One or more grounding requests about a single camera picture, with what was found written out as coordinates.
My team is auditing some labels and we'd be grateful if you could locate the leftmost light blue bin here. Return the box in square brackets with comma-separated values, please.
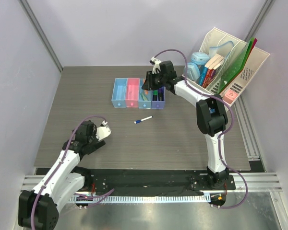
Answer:
[111, 78, 127, 108]

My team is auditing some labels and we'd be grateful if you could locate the red blue book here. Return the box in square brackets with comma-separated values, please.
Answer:
[198, 67, 216, 88]

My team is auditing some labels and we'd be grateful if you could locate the purple cable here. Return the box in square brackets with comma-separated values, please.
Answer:
[151, 49, 249, 210]
[30, 115, 115, 230]

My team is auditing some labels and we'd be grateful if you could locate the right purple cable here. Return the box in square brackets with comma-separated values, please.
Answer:
[151, 49, 249, 210]

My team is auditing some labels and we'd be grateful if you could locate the light green eraser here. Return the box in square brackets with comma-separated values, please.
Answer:
[140, 93, 148, 101]

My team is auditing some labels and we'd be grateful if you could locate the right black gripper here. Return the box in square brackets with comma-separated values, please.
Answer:
[142, 71, 166, 91]

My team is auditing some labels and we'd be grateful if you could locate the green plastic folder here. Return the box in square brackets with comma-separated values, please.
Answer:
[217, 37, 257, 94]

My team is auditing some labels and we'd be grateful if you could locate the pink bin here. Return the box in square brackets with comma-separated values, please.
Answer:
[125, 78, 140, 108]

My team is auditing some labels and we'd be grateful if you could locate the upper blue tape dispenser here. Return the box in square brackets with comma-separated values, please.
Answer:
[191, 52, 210, 72]

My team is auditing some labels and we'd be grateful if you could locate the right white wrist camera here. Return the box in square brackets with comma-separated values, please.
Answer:
[149, 57, 162, 74]

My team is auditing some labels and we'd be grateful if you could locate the tan topped book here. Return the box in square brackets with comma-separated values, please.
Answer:
[204, 54, 224, 70]

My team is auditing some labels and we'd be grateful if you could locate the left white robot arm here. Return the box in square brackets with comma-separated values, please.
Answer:
[18, 120, 111, 230]

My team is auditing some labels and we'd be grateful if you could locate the purple bin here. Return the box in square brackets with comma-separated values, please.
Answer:
[151, 87, 165, 109]

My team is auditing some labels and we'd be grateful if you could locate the blue tape dispenser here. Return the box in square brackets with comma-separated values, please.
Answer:
[191, 52, 210, 72]
[187, 62, 201, 81]

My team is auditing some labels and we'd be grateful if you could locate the green cap black marker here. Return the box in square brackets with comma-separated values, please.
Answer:
[152, 90, 158, 101]

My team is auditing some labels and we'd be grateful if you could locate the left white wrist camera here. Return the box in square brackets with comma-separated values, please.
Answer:
[96, 120, 111, 141]

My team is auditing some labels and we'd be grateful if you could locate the lower blue tape dispenser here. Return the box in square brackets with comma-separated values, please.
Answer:
[187, 62, 201, 81]

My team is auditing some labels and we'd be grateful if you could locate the clear zip bag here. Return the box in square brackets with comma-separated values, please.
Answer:
[208, 41, 234, 59]

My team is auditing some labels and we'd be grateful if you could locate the pink sticky note pad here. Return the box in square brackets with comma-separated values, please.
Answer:
[223, 89, 239, 104]

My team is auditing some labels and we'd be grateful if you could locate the white desk file organizer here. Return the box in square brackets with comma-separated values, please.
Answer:
[188, 28, 269, 106]

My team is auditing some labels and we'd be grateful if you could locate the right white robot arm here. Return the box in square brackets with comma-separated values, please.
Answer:
[142, 58, 229, 189]

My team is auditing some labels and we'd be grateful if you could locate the purple cap black marker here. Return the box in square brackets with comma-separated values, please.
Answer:
[158, 88, 164, 101]

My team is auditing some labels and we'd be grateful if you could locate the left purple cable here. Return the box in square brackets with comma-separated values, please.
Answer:
[30, 115, 115, 230]

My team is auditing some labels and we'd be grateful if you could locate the blue cap white marker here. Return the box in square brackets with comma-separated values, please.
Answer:
[134, 115, 153, 124]

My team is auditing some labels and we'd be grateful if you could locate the aluminium rail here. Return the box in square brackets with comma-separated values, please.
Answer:
[20, 172, 283, 204]

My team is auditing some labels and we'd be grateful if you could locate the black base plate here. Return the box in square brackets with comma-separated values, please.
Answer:
[72, 167, 236, 193]

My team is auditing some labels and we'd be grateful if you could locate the light blue bin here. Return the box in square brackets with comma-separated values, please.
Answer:
[111, 78, 127, 108]
[138, 79, 152, 109]

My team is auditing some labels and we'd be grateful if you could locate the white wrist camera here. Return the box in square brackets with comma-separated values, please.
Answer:
[149, 57, 162, 74]
[96, 120, 111, 141]

